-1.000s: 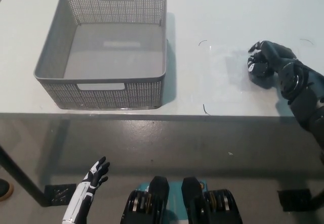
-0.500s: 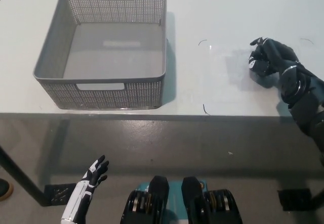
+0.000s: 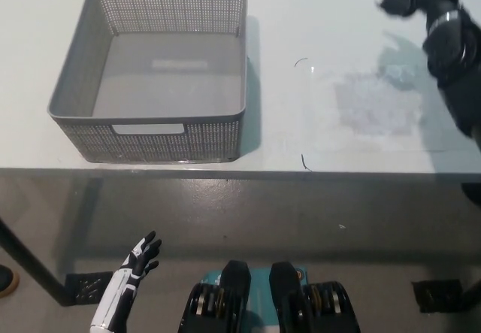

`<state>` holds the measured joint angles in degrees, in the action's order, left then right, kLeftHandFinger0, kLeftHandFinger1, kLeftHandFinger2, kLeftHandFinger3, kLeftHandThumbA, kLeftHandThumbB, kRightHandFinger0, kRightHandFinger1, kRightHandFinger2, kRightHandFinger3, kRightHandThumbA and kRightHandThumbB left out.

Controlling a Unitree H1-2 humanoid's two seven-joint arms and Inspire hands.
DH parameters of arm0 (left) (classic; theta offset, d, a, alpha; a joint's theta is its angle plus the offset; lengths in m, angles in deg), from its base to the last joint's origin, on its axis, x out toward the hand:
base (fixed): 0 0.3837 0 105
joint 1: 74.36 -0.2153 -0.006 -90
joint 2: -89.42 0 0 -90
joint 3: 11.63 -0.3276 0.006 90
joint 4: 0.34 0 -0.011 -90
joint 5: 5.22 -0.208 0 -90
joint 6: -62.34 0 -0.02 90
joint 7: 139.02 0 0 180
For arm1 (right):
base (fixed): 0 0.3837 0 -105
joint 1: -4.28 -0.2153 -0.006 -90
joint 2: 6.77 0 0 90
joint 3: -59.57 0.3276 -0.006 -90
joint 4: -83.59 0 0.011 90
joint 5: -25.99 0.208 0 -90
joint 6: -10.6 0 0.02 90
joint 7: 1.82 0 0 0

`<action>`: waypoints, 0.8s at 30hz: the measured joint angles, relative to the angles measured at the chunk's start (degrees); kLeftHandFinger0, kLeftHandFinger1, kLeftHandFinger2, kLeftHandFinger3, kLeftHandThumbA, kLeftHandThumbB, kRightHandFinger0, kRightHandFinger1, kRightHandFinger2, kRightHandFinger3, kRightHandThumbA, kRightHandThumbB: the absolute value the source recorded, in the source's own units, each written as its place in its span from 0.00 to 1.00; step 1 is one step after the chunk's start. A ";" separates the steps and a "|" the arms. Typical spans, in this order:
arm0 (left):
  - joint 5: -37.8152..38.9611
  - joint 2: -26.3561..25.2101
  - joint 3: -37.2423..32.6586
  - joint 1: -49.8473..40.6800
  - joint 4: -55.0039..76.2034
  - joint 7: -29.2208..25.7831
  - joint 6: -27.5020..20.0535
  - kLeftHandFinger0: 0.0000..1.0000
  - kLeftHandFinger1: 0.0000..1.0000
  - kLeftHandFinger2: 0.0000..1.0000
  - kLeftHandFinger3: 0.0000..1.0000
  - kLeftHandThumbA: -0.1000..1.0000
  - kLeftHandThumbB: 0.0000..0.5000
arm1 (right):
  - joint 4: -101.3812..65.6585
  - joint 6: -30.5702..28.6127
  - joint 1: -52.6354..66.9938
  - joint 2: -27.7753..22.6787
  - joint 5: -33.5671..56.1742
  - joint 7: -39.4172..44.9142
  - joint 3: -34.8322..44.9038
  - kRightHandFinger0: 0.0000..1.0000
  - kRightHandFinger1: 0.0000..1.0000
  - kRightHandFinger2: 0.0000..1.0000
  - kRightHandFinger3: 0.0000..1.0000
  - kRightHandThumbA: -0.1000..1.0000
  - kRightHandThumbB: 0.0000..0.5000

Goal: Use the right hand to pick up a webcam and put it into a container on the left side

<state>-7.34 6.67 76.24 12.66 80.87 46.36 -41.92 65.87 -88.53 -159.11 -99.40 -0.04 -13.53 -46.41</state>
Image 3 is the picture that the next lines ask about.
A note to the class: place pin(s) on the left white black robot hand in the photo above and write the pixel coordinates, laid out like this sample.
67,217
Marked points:
124,284

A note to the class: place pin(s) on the black floor patch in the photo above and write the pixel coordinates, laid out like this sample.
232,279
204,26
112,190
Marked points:
84,288
436,295

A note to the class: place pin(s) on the black teal robot body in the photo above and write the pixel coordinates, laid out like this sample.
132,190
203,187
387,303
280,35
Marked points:
236,291

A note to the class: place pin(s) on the dark shoe with brown sole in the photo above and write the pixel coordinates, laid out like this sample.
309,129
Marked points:
7,282

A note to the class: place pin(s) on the dark rounded object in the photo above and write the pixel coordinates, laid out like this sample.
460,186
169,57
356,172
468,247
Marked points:
472,194

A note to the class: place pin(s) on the grey perforated plastic basket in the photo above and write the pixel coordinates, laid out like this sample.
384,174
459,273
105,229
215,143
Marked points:
169,81

